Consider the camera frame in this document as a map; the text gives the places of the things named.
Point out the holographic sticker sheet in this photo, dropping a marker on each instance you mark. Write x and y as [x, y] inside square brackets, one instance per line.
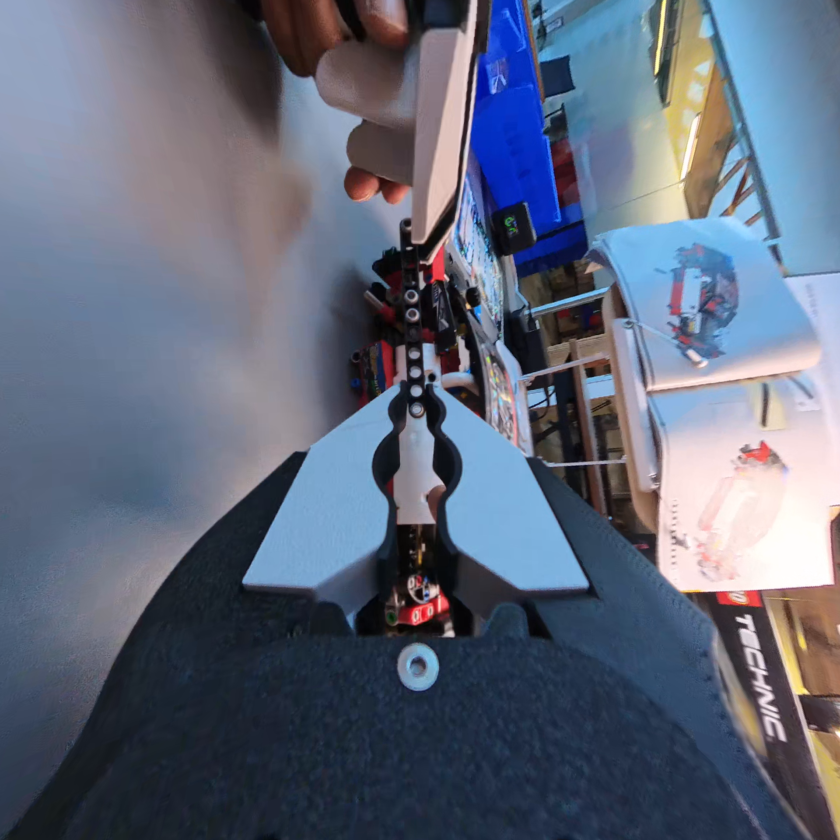
[476, 243]

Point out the lego instruction booklet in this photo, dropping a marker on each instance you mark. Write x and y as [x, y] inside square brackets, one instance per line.
[709, 308]

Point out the blue bin with white label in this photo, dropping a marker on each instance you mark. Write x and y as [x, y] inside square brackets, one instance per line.
[518, 144]

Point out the lego race car model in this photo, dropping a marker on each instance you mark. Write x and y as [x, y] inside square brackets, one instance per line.
[439, 305]

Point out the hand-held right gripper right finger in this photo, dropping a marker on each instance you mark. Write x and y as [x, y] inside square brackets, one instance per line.
[518, 531]

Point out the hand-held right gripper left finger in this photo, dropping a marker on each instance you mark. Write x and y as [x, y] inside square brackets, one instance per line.
[315, 525]

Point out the black box green logo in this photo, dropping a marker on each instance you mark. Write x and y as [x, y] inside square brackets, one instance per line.
[512, 228]

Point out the black power adapter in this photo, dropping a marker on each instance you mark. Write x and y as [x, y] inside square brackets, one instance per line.
[525, 348]

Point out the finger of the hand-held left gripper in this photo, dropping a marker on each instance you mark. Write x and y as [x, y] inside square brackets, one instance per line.
[439, 118]

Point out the lego set box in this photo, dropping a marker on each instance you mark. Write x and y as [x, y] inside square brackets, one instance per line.
[754, 669]

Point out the long black lego beam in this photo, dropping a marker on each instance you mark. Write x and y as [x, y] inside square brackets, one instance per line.
[412, 334]

